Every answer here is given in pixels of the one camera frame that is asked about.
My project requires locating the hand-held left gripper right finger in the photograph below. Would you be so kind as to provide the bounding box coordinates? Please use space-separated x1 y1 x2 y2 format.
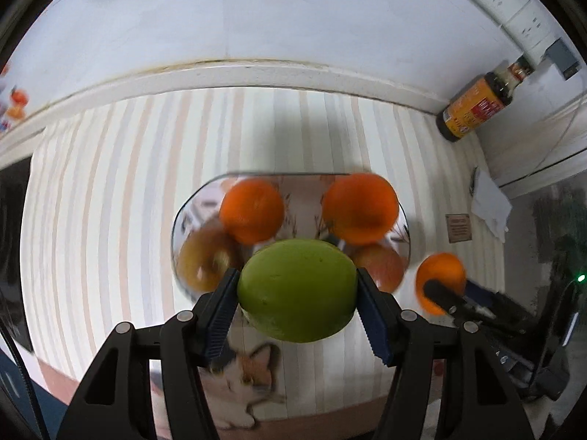
355 267 537 440

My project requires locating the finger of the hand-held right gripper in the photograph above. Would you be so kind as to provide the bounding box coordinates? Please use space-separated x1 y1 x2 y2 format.
423 279 466 316
464 280 500 312

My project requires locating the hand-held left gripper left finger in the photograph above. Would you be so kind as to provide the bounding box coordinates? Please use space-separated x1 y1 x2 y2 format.
55 268 241 440

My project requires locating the medium orange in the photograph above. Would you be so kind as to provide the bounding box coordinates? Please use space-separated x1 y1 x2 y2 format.
415 252 467 316

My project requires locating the red apple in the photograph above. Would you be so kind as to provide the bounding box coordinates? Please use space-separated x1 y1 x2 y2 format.
351 243 406 294

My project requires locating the brown pear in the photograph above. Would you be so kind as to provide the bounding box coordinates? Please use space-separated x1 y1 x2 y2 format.
178 220 241 293

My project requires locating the green guava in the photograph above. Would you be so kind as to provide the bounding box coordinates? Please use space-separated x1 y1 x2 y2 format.
237 238 358 344

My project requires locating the small orange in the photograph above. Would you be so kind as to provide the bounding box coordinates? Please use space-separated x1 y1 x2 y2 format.
219 179 286 246

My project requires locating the large orange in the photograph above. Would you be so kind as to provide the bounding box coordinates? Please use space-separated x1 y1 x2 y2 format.
321 173 400 246

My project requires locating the small brown card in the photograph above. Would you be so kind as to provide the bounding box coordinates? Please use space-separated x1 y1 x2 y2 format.
446 213 473 243

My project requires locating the white folded paper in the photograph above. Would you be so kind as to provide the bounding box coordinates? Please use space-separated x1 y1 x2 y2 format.
470 169 513 239

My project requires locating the striped tablecloth with cat print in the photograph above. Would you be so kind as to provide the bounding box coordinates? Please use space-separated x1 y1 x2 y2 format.
21 87 528 432

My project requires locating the dark soy sauce bottle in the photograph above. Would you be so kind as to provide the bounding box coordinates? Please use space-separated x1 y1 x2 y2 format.
435 57 535 144

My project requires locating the black gas stove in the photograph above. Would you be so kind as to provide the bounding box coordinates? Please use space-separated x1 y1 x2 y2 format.
0 158 33 353

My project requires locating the black charger plug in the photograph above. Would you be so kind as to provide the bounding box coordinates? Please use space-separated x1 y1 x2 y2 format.
543 38 579 80

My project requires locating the colourful wall sticker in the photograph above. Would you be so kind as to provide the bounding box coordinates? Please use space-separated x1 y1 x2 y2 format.
0 64 30 133

